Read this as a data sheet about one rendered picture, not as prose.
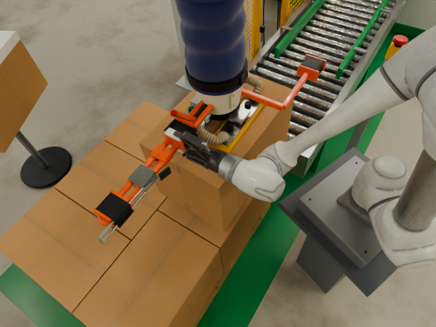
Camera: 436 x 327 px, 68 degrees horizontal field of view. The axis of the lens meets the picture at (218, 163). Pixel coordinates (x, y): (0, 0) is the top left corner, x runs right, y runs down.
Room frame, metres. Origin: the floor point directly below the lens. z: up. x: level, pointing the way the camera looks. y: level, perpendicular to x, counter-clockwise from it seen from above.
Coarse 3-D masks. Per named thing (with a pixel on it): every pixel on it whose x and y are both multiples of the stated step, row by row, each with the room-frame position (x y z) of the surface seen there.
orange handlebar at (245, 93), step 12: (300, 84) 0.94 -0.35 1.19; (252, 96) 0.91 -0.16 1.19; (288, 96) 0.88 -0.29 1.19; (276, 108) 0.84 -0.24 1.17; (168, 144) 0.72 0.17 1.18; (156, 156) 0.66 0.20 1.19; (168, 156) 0.66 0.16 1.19; (156, 168) 0.62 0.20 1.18; (120, 192) 0.54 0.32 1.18; (132, 192) 0.54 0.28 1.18
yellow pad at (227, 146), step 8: (264, 96) 1.02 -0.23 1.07; (240, 104) 0.99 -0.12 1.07; (248, 104) 0.95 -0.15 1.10; (256, 104) 0.97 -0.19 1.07; (264, 104) 0.98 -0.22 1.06; (256, 112) 0.93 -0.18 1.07; (248, 120) 0.89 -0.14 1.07; (224, 128) 0.86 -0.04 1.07; (232, 128) 0.84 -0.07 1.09; (240, 128) 0.85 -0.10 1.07; (232, 136) 0.81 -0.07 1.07; (240, 136) 0.82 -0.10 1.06; (208, 144) 0.80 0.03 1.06; (224, 144) 0.78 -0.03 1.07; (232, 144) 0.78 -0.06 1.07
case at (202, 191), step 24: (192, 96) 1.09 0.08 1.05; (168, 120) 0.96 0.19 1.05; (264, 120) 0.90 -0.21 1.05; (288, 120) 1.04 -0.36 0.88; (144, 144) 0.84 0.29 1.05; (240, 144) 0.79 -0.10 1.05; (264, 144) 0.86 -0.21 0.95; (192, 168) 0.70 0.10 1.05; (168, 192) 0.80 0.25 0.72; (192, 192) 0.69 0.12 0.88; (216, 192) 0.61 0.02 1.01; (240, 192) 0.71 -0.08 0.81; (216, 216) 0.62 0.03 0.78
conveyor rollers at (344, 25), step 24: (336, 0) 2.62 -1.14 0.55; (360, 0) 2.58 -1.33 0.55; (312, 24) 2.34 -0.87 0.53; (336, 24) 2.31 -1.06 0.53; (360, 24) 2.28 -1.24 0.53; (288, 48) 2.08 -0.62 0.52; (312, 48) 2.05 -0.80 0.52; (336, 48) 2.03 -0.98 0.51; (264, 72) 1.81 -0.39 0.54; (288, 72) 1.79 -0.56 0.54; (336, 72) 1.75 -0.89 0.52; (312, 96) 1.51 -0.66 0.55; (336, 96) 1.49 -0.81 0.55; (312, 120) 1.31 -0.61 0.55
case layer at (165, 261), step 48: (48, 192) 0.99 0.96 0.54; (96, 192) 0.95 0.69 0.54; (0, 240) 0.73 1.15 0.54; (48, 240) 0.70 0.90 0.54; (96, 240) 0.67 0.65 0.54; (144, 240) 0.64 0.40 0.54; (192, 240) 0.62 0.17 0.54; (240, 240) 0.71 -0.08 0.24; (48, 288) 0.46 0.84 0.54; (96, 288) 0.44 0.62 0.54; (144, 288) 0.41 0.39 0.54; (192, 288) 0.39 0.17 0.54
